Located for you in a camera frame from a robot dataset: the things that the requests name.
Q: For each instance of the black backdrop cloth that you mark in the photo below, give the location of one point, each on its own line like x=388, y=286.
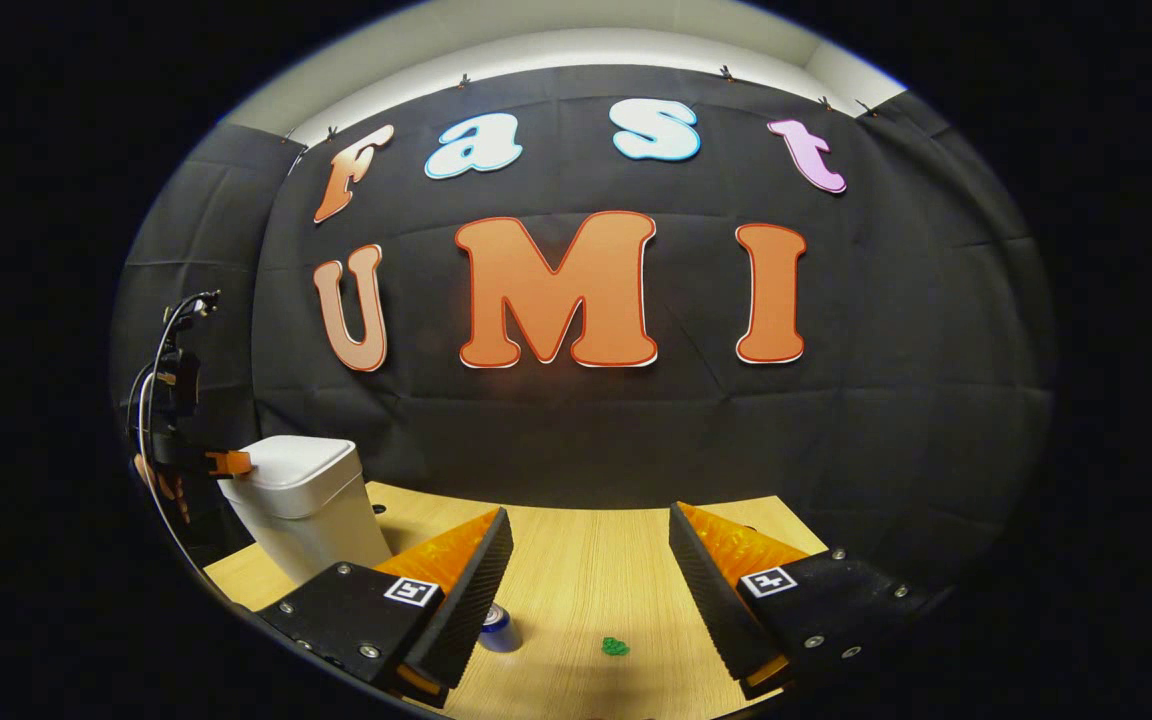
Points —
x=886, y=330

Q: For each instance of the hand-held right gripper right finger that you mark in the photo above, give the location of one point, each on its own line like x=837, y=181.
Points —
x=711, y=600

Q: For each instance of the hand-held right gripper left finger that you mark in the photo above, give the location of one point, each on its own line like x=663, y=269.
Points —
x=471, y=600

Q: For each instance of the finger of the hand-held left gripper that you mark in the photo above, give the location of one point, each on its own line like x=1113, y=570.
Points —
x=226, y=463

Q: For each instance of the green paper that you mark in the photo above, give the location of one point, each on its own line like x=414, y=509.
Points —
x=615, y=647

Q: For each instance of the blue pop can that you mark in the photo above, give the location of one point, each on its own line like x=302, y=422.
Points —
x=501, y=630

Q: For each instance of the wooden desktop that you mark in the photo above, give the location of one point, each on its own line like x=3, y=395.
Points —
x=596, y=570

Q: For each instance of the white desktop garbage bin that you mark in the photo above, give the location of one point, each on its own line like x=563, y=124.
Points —
x=306, y=500

